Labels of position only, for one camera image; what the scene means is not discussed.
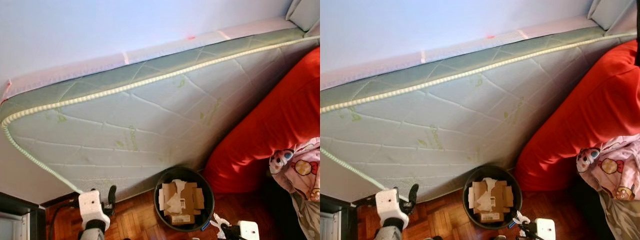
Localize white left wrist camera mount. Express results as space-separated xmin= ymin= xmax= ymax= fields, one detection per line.
xmin=374 ymin=188 xmax=407 ymax=227
xmin=78 ymin=189 xmax=111 ymax=231

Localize white torn paper sheet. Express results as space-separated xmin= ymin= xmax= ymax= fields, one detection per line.
xmin=474 ymin=190 xmax=495 ymax=213
xmin=165 ymin=191 xmax=185 ymax=216

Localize large red cushion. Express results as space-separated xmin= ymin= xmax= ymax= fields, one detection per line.
xmin=514 ymin=39 xmax=640 ymax=192
xmin=202 ymin=46 xmax=321 ymax=195

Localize brown folded cardboard piece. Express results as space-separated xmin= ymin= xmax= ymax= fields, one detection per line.
xmin=159 ymin=179 xmax=206 ymax=217
xmin=468 ymin=177 xmax=515 ymax=215

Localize dark framed white panel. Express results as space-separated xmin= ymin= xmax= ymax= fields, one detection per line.
xmin=320 ymin=193 xmax=359 ymax=240
xmin=0 ymin=191 xmax=47 ymax=240

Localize light grey cushion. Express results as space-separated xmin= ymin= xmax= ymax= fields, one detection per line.
xmin=285 ymin=0 xmax=321 ymax=33
xmin=587 ymin=0 xmax=637 ymax=32

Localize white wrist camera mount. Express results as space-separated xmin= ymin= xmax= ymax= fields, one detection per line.
xmin=236 ymin=220 xmax=260 ymax=240
xmin=78 ymin=189 xmax=111 ymax=231
xmin=374 ymin=188 xmax=407 ymax=227
xmin=535 ymin=218 xmax=557 ymax=240

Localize pink cartoon print blanket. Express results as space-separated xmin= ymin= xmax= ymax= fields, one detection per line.
xmin=576 ymin=133 xmax=640 ymax=202
xmin=268 ymin=137 xmax=321 ymax=203

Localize black round waste bin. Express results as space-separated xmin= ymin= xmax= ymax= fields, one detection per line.
xmin=462 ymin=164 xmax=524 ymax=230
xmin=153 ymin=166 xmax=215 ymax=233

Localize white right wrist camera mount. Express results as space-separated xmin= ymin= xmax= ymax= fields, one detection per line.
xmin=236 ymin=220 xmax=260 ymax=240
xmin=535 ymin=218 xmax=557 ymax=240

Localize small labelled cardboard box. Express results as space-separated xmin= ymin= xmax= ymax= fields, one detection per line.
xmin=169 ymin=213 xmax=197 ymax=226
xmin=478 ymin=211 xmax=506 ymax=223

